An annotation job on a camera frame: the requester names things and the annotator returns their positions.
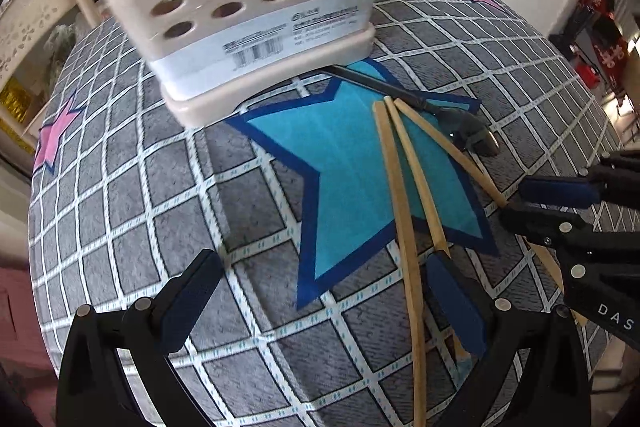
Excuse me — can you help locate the golden foil bag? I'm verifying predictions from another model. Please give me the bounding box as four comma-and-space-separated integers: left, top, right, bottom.
0, 77, 32, 120

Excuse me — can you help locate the red hanging decoration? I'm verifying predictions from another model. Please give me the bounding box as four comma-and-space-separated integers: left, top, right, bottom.
575, 0, 632, 89

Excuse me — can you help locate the grey checkered star tablecloth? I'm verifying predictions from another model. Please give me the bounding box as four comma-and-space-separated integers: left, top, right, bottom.
27, 0, 631, 427

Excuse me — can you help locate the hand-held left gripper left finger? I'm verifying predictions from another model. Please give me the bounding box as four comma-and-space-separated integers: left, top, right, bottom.
55, 249, 223, 427

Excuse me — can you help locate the beige utensil holder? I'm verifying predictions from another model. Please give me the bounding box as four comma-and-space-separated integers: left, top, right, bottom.
80, 0, 391, 128

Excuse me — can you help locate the beige storage trolley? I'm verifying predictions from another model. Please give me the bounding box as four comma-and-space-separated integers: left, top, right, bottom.
0, 0, 108, 73

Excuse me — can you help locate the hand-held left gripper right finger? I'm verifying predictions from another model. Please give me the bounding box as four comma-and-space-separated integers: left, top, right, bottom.
427, 252, 593, 427

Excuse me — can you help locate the black spoon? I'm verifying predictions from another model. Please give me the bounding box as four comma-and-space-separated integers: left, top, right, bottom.
327, 64, 501, 156

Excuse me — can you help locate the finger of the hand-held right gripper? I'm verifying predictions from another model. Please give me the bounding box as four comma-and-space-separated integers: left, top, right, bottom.
499, 201, 606, 258
519, 152, 640, 208

